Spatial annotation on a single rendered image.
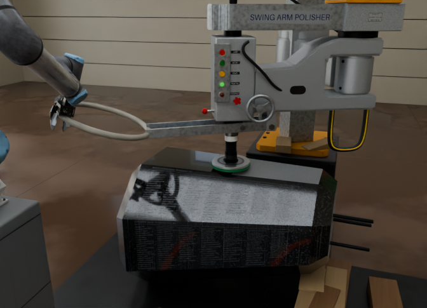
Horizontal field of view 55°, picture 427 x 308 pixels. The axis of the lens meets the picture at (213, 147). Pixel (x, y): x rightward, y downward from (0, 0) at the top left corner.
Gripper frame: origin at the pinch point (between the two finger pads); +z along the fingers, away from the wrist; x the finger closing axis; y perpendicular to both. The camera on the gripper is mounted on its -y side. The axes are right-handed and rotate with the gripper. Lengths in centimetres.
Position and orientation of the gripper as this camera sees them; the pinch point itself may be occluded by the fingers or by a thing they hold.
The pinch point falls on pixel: (58, 127)
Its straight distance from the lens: 214.6
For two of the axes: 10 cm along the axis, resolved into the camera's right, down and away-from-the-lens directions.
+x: 7.7, 0.6, 6.4
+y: 5.6, 4.1, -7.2
